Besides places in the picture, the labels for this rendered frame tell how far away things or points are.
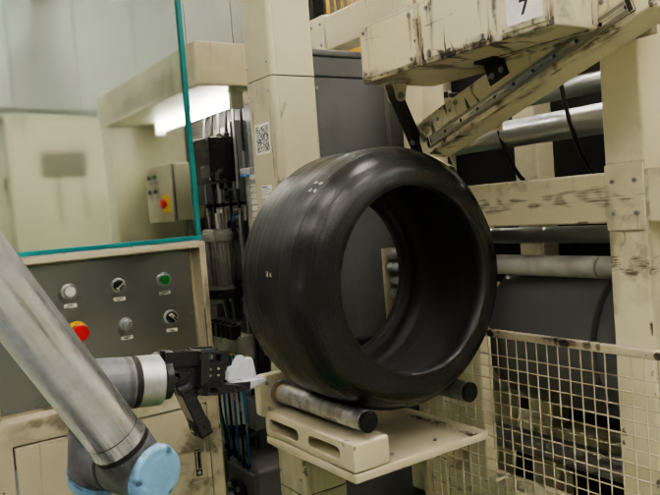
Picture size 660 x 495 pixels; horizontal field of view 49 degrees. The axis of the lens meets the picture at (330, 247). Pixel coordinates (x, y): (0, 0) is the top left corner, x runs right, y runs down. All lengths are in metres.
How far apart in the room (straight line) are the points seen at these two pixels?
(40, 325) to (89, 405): 0.14
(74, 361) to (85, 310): 0.79
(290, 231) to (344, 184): 0.14
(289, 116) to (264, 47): 0.17
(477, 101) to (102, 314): 1.05
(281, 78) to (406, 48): 0.31
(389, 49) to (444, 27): 0.19
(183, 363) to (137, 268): 0.61
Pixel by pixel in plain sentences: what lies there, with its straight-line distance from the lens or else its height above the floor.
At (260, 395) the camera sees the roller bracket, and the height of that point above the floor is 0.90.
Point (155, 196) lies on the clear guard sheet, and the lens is 1.89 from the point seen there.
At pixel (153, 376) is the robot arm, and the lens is 1.29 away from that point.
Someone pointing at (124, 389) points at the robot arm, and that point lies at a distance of 1.27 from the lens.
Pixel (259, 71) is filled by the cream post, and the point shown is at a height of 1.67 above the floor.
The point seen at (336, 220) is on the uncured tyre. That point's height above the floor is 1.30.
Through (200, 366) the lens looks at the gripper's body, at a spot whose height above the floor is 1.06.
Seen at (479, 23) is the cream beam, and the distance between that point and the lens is 1.60.
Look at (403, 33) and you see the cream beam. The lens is 1.78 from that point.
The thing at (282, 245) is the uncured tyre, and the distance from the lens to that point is 1.39.
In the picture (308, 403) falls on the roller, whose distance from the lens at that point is 1.60.
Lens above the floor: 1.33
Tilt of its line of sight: 3 degrees down
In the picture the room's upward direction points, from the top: 5 degrees counter-clockwise
